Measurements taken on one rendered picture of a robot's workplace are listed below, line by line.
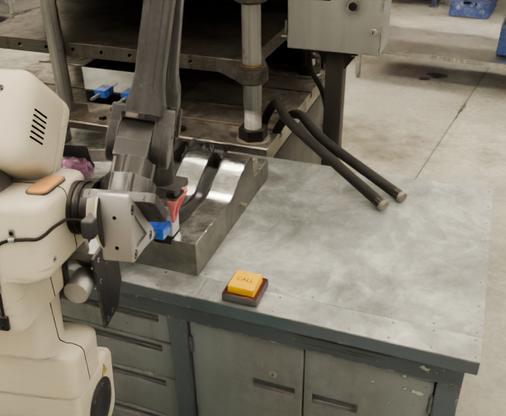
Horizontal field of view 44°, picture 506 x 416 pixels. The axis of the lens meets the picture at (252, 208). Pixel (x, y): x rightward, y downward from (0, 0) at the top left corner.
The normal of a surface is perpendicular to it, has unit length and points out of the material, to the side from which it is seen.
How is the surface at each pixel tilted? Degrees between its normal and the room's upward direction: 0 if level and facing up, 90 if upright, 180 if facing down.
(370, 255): 0
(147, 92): 68
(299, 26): 90
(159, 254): 90
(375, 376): 90
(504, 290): 0
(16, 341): 82
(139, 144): 39
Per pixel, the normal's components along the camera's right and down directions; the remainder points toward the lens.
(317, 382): -0.34, 0.49
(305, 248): -0.02, -0.85
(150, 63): 0.03, 0.16
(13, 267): -0.16, 0.39
